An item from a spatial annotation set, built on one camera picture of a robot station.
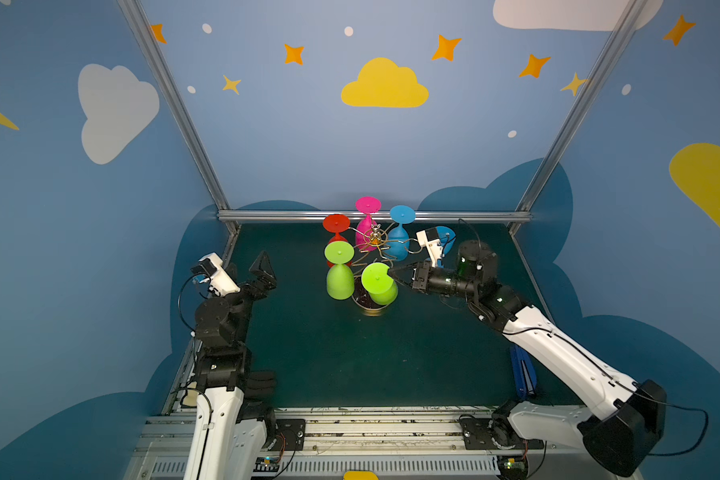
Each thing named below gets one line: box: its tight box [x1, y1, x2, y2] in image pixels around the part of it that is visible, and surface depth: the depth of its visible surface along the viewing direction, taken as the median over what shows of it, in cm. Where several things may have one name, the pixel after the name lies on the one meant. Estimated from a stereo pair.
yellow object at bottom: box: [343, 471, 379, 480], surface depth 71 cm
